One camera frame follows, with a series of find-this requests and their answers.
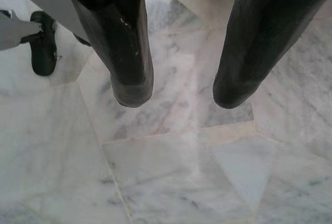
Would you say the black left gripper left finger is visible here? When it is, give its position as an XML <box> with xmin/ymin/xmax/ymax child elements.
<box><xmin>64</xmin><ymin>0</ymin><xmax>154</xmax><ymax>108</ymax></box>

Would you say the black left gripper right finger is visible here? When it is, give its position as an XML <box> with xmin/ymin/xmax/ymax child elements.
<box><xmin>212</xmin><ymin>0</ymin><xmax>332</xmax><ymax>109</ymax></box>

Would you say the black robot right foot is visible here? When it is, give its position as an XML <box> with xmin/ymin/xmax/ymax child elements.
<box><xmin>20</xmin><ymin>10</ymin><xmax>58</xmax><ymax>77</ymax></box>

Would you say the grey robot right leg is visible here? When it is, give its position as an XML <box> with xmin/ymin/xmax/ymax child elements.
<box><xmin>0</xmin><ymin>8</ymin><xmax>42</xmax><ymax>52</ymax></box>

